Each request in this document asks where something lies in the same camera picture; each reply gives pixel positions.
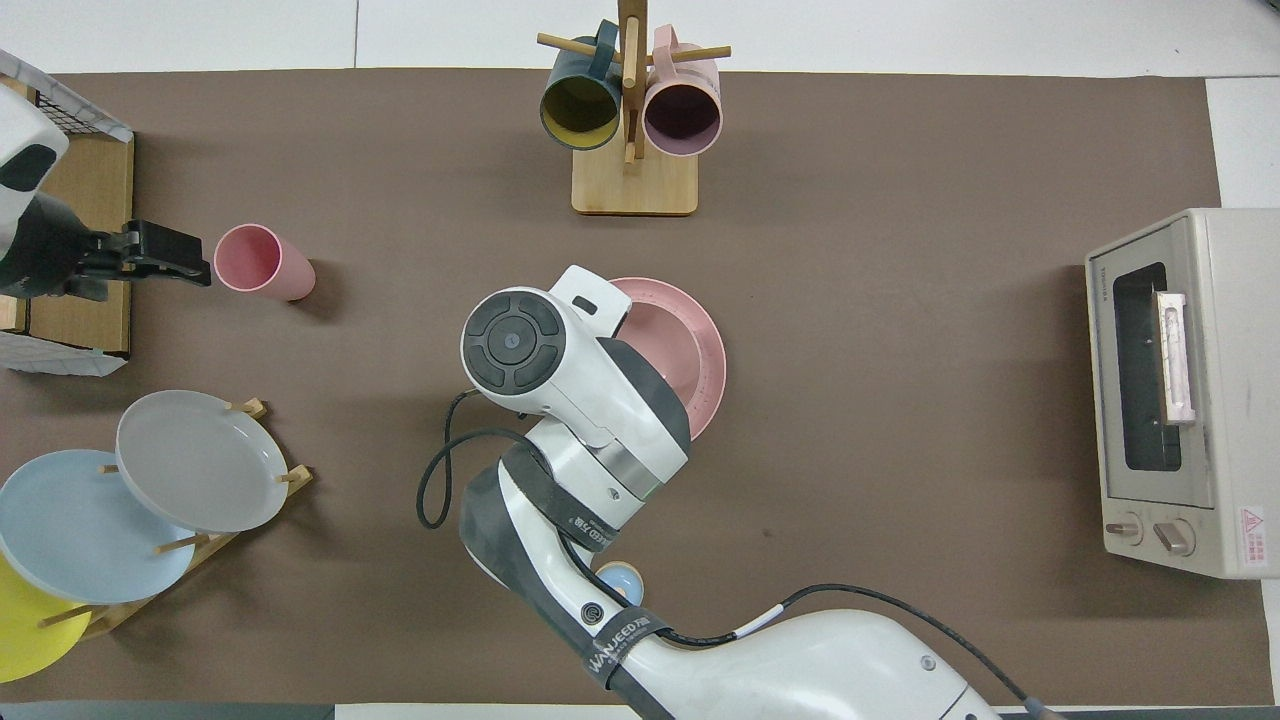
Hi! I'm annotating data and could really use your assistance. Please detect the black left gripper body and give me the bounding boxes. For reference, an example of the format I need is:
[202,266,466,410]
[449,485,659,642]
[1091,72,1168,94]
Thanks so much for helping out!
[0,195,109,301]

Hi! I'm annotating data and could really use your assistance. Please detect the pink cup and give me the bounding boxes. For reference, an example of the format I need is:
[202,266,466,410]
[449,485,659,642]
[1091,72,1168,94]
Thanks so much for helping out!
[213,223,317,303]

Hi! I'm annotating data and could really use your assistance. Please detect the pink bowl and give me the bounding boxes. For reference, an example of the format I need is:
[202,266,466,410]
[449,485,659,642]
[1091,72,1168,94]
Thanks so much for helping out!
[612,298,703,406]

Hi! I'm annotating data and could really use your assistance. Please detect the white patterned cloth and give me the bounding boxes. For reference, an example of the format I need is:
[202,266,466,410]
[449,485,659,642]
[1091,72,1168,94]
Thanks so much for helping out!
[0,50,134,143]

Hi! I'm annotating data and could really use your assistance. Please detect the grey plate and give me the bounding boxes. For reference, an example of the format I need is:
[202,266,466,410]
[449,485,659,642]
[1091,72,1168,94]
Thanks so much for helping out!
[115,390,291,534]

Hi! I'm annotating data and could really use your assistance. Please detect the wooden plate rack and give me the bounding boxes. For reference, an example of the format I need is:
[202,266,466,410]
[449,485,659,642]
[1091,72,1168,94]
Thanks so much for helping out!
[40,398,313,641]

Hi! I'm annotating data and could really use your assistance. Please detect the light blue plate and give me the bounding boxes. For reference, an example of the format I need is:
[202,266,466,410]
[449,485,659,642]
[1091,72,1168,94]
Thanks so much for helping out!
[0,450,198,605]

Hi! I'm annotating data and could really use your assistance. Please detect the yellow plate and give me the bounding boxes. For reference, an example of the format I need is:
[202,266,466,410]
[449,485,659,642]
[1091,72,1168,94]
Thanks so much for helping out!
[0,550,96,684]

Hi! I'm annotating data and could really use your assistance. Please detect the dark blue mug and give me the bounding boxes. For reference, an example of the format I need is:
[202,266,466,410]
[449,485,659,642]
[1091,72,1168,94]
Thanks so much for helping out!
[540,20,624,152]

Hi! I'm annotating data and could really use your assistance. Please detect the wooden mug tree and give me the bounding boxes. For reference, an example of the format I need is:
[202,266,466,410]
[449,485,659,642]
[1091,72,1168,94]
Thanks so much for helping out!
[537,0,733,217]

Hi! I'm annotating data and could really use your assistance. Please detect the pale pink mug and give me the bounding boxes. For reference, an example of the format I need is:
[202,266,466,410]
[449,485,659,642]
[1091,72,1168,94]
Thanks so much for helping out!
[642,25,723,158]

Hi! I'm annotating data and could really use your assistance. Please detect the blue call bell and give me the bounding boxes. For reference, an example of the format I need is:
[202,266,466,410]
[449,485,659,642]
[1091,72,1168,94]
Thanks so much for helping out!
[597,562,646,606]

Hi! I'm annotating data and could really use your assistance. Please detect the pink plate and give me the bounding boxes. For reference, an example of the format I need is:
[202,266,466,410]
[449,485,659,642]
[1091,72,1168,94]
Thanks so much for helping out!
[600,277,728,442]

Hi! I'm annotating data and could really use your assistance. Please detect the brown table mat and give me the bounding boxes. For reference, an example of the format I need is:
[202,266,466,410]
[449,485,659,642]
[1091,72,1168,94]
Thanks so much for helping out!
[0,68,1273,706]

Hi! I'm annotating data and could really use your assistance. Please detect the beige toaster oven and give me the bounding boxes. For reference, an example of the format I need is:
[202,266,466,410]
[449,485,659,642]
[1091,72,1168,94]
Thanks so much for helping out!
[1085,207,1280,581]

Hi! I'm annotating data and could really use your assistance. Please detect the wooden shelf with wire frame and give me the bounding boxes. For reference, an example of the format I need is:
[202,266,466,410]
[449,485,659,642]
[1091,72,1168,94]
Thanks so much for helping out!
[0,75,135,377]

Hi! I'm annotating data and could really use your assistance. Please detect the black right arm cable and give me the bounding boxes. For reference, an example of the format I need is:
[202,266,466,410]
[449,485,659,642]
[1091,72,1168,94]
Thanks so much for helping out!
[415,388,1051,720]

